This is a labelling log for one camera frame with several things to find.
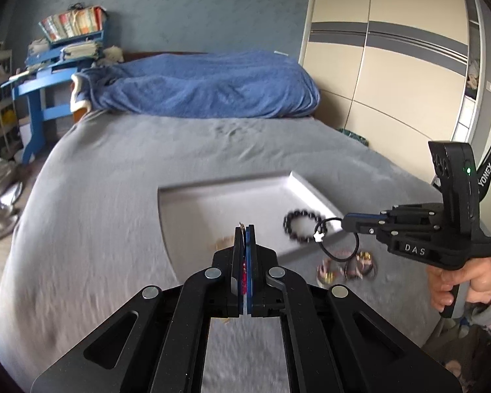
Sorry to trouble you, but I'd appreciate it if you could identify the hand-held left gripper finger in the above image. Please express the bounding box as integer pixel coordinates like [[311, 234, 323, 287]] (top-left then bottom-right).
[[246, 224, 464, 393], [30, 226, 246, 393]]

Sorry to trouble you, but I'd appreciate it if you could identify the stack of white papers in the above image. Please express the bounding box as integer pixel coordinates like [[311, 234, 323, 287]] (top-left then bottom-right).
[[61, 41, 104, 61]]

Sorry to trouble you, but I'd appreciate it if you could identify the white shelf rack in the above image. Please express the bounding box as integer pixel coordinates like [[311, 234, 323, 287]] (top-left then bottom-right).
[[0, 42, 26, 157]]

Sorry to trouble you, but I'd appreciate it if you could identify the hair tie with gold charm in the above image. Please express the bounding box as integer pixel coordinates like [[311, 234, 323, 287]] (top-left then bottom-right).
[[317, 263, 341, 286]]

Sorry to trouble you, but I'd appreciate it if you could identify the red dangling earring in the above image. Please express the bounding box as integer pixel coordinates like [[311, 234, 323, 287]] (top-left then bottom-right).
[[238, 220, 249, 296]]

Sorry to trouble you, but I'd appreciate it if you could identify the white shallow tray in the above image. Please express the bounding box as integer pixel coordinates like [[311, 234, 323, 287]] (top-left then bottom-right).
[[157, 171, 344, 279]]

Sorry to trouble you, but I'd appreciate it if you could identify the black beaded bracelet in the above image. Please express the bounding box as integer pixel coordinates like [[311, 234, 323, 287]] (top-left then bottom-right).
[[283, 210, 325, 244]]

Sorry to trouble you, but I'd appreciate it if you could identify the striped shopping bag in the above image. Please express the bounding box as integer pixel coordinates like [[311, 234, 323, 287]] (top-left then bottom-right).
[[38, 4, 107, 44]]

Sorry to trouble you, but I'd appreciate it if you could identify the white orange pillow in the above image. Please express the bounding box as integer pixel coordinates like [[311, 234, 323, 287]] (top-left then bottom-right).
[[70, 73, 92, 122]]

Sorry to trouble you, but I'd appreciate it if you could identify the green patterned cloth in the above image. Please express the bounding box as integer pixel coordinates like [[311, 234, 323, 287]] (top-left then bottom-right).
[[338, 128, 370, 147]]

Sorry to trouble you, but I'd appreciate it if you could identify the black hair tie white star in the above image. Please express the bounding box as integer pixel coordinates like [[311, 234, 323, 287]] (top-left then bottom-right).
[[313, 217, 360, 262]]

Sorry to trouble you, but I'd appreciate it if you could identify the blue blanket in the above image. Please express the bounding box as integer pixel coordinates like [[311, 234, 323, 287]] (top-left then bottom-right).
[[71, 50, 321, 120]]

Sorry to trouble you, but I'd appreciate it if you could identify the beige grey wardrobe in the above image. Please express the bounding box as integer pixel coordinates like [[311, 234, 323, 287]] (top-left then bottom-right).
[[298, 0, 473, 148]]

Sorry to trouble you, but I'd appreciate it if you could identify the person's patterned clothing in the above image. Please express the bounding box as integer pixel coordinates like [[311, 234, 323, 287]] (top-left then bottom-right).
[[421, 317, 491, 393]]

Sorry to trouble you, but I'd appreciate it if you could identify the blue wooden desk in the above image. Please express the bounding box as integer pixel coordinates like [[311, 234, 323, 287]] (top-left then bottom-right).
[[11, 20, 111, 165]]

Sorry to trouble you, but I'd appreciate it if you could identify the black racket bag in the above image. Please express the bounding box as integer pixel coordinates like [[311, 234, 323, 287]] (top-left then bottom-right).
[[474, 120, 491, 203]]

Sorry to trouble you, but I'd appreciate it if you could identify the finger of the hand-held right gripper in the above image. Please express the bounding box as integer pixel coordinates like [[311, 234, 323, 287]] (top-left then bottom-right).
[[344, 204, 443, 227], [341, 218, 443, 243]]

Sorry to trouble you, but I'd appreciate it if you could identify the bed with grey sheet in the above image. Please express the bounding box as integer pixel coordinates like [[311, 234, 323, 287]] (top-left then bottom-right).
[[0, 108, 448, 393]]

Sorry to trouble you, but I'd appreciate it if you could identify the grey shoes pile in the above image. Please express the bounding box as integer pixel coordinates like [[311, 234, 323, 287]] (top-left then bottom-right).
[[0, 157, 24, 243]]

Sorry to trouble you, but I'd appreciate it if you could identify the person's right hand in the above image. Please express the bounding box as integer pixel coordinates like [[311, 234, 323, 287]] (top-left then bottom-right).
[[427, 255, 491, 312]]

